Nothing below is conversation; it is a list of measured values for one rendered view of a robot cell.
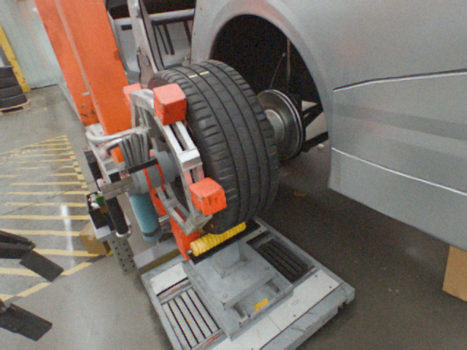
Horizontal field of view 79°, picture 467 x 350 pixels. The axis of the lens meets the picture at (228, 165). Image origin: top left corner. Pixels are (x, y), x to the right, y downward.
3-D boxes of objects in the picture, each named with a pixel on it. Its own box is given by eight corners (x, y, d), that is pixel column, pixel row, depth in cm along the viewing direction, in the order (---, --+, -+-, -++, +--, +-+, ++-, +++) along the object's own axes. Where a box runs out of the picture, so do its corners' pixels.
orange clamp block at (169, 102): (185, 119, 86) (187, 98, 79) (162, 127, 83) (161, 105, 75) (175, 103, 89) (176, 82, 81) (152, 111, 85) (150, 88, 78)
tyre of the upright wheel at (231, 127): (313, 186, 84) (213, 17, 97) (250, 220, 74) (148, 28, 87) (238, 223, 143) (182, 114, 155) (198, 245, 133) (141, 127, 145)
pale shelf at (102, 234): (132, 228, 146) (130, 224, 145) (98, 243, 139) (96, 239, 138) (114, 195, 180) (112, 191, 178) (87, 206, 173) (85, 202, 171)
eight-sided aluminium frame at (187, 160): (221, 251, 100) (190, 101, 75) (205, 261, 97) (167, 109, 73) (166, 192, 143) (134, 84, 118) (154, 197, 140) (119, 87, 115)
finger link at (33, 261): (18, 263, 50) (19, 260, 51) (51, 282, 54) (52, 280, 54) (31, 251, 51) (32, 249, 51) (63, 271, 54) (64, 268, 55)
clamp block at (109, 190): (136, 188, 83) (130, 173, 81) (105, 200, 79) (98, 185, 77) (131, 182, 87) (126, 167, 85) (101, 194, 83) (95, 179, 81)
